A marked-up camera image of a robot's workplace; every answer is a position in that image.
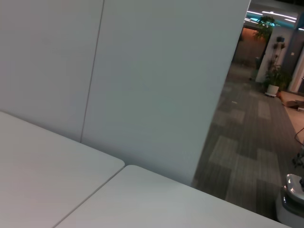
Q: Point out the tall green indoor plant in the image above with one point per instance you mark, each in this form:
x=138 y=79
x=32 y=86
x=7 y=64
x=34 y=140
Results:
x=264 y=26

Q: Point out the white partition board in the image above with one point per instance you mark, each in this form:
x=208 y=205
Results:
x=42 y=66
x=161 y=83

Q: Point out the brown cardboard box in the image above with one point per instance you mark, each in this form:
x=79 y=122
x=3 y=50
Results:
x=291 y=99

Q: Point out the white ceiling light strip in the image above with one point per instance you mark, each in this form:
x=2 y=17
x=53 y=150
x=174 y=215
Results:
x=273 y=13

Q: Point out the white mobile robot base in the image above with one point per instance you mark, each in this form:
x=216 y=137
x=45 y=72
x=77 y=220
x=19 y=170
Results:
x=293 y=199

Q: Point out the potted plant in white pot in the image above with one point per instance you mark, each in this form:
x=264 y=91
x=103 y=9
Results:
x=275 y=79

